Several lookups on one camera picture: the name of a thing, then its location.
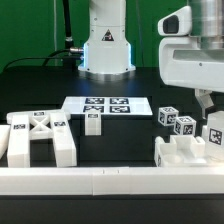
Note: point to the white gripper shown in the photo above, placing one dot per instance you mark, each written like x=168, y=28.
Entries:
x=191, y=53

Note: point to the white chair seat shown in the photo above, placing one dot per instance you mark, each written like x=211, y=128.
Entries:
x=180, y=151

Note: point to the white marker cube front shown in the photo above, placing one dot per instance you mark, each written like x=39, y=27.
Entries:
x=184, y=125

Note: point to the white marker cube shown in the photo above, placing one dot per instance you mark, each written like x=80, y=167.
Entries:
x=167, y=115
x=184, y=125

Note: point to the white marker cube rear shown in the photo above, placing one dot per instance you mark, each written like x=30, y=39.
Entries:
x=167, y=115

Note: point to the white front wall rail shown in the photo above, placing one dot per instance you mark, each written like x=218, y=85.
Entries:
x=111, y=181

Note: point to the white marker base plate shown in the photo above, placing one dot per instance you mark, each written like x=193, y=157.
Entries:
x=108, y=105

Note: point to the white chair back frame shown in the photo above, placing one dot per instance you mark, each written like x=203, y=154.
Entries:
x=29, y=126

